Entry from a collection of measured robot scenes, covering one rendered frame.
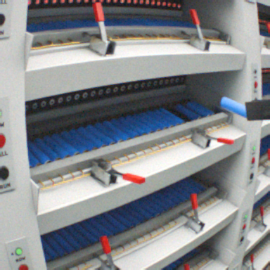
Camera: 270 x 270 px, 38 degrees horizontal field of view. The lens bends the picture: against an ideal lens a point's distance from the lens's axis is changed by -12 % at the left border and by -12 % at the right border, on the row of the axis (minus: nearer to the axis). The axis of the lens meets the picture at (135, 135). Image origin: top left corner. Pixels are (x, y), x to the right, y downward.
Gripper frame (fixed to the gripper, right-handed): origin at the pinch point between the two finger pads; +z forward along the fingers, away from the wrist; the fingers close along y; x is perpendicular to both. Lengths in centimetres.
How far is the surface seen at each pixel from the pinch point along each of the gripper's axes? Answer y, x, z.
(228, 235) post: -30, 37, 30
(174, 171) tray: -0.4, 10.3, 21.9
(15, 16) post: 32.9, -18.0, 15.0
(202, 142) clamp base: -10.7, 7.0, 22.2
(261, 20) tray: -79, -26, 33
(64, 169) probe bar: 21.2, 4.6, 24.5
